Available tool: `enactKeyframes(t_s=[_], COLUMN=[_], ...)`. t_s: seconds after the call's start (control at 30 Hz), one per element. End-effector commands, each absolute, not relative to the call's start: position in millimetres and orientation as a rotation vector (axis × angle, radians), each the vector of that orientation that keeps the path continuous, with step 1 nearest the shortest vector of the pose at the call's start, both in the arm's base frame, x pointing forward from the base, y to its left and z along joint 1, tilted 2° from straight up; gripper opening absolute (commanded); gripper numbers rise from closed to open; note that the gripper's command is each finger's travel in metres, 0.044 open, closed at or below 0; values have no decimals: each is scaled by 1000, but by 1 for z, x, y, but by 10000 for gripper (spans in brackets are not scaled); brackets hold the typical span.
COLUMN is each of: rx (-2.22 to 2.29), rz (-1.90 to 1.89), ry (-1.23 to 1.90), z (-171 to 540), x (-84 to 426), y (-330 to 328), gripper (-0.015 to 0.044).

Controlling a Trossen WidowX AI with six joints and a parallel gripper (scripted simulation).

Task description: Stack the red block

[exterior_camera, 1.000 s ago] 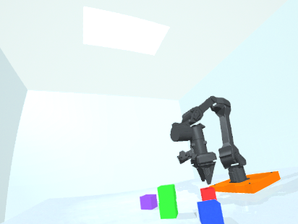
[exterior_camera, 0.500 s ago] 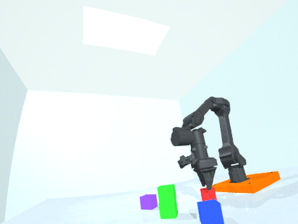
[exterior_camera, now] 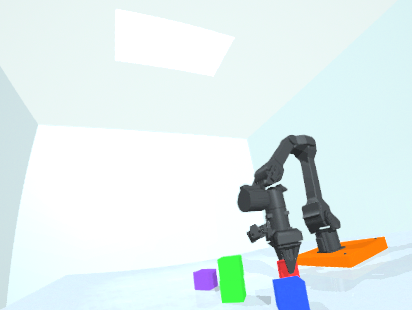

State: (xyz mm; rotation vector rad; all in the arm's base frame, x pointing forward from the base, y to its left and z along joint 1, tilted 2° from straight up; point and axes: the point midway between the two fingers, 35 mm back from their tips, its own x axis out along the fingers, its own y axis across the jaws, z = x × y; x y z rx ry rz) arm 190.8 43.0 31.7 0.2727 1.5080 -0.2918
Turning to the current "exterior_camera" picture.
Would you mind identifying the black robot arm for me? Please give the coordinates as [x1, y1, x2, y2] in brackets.
[236, 135, 346, 254]

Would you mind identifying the blue block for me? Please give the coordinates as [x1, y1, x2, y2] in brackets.
[272, 276, 310, 310]

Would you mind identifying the green block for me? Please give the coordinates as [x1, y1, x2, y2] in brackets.
[220, 277, 247, 303]
[217, 254, 244, 281]

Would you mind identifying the red block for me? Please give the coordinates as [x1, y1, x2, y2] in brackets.
[276, 259, 300, 279]

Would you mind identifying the purple block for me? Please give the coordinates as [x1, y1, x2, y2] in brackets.
[193, 269, 218, 290]

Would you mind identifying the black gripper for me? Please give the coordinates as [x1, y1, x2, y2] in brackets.
[265, 207, 303, 274]

